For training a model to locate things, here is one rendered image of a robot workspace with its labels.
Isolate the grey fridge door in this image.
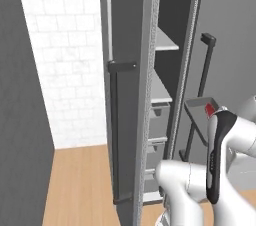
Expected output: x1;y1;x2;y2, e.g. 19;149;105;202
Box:
172;0;256;192

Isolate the grey freezer drawer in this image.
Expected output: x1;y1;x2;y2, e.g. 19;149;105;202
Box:
145;136;168;173
143;168;164;204
148;102;172;142

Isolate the grey freezer body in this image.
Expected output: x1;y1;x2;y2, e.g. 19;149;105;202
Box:
142;0;207;207

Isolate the dark freezer door handle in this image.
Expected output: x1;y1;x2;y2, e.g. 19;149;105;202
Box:
107;60;138;206

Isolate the grey freezer door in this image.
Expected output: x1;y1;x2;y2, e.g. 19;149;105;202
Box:
98;0;163;226

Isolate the red steak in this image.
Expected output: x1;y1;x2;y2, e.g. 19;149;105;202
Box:
204;103;216;118

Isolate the dark fridge door handle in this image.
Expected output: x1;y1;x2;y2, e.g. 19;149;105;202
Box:
178;32;217;162

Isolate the pale grey freezer rack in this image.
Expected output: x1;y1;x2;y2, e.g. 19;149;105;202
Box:
150;69;174;105
154;25;180;52

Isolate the grey meat container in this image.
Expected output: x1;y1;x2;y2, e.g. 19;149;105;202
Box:
183;96;220;145

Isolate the dark grey cabinet panel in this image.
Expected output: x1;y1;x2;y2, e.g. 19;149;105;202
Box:
0;0;56;226

